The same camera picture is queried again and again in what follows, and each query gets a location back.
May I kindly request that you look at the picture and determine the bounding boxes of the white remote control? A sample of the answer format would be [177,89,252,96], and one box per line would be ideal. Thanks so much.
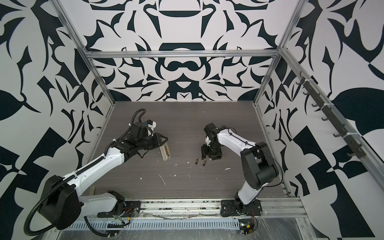
[160,143,171,161]

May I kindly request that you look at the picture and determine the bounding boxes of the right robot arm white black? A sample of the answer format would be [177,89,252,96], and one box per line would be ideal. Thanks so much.
[201,123,280,211]

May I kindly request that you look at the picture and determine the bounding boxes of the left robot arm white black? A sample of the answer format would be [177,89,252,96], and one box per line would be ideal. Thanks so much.
[37,120,168,230]

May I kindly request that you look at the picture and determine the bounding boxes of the small green circuit board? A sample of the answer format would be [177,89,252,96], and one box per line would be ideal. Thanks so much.
[239,218,259,235]

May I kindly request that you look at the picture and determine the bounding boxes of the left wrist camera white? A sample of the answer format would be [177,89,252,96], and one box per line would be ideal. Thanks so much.
[145,120,157,133]

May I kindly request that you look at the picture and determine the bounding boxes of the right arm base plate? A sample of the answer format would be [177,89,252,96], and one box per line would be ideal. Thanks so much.
[220,200,263,217]

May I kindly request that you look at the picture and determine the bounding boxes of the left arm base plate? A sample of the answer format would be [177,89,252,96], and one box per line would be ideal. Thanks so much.
[97,201,142,218]

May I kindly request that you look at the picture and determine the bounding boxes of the white slotted cable duct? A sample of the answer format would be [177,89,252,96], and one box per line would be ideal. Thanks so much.
[59,218,241,231]

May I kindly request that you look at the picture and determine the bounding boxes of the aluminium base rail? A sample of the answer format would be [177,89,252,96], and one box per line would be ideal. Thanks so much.
[88,197,308,223]

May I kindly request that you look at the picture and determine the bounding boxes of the aluminium frame back bar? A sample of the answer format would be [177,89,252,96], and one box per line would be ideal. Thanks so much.
[85,50,278,59]

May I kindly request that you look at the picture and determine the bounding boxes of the black wall hook rack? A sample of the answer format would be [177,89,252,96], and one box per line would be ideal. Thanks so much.
[297,71,367,159]

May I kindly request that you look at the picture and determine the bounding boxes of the black corrugated cable conduit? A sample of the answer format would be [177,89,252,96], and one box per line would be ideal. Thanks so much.
[23,176,124,238]

